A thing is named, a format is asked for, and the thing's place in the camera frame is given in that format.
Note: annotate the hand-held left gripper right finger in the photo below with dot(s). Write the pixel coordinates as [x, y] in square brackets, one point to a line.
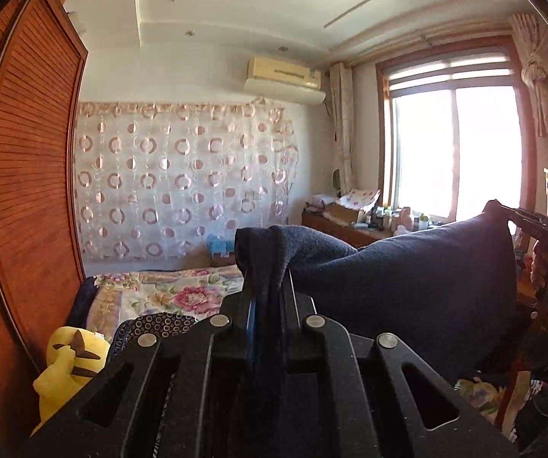
[298, 338]

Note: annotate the dark wooden chair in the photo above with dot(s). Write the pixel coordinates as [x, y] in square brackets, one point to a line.
[507, 391]

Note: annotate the white floral cloth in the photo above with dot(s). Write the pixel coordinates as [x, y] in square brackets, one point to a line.
[360, 198]

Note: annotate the wooden slatted wardrobe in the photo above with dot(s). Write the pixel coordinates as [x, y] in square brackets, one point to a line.
[30, 176]

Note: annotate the blue plastic toy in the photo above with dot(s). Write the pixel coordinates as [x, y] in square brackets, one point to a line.
[219, 244]

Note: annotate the cardboard box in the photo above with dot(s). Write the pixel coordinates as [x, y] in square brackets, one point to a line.
[341, 214]

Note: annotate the navy printed t-shirt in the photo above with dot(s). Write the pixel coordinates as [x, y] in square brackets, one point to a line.
[422, 286]

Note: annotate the wooden-framed window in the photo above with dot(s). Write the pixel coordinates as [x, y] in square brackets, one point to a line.
[445, 152]

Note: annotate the dark dotted cloth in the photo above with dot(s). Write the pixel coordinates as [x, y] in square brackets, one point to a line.
[159, 324]

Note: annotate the navy bed sheet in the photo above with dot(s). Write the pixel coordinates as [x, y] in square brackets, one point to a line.
[81, 300]

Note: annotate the yellow plush toy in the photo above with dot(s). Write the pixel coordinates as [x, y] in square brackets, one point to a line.
[61, 367]

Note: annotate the cream wall air conditioner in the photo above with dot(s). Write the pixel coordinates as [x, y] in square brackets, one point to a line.
[278, 71]

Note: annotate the wooden side cabinet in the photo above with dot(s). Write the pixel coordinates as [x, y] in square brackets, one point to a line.
[331, 229]

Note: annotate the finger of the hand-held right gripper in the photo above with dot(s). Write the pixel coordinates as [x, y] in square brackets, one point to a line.
[524, 219]

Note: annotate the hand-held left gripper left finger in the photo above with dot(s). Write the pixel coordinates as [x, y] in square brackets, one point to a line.
[251, 338]

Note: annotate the white bottle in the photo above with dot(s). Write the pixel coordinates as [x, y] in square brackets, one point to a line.
[423, 222]

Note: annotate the long cream window curtain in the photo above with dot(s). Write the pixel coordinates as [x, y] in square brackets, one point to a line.
[343, 119]

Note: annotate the floral blanket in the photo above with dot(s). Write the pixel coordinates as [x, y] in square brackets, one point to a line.
[169, 291]

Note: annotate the sheer circle-patterned curtain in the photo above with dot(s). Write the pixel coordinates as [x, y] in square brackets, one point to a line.
[183, 176]

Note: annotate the tied cream window curtain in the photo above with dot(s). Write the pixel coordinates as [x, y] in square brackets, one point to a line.
[536, 81]

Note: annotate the pink figurine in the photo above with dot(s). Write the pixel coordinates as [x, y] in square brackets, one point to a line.
[403, 217]

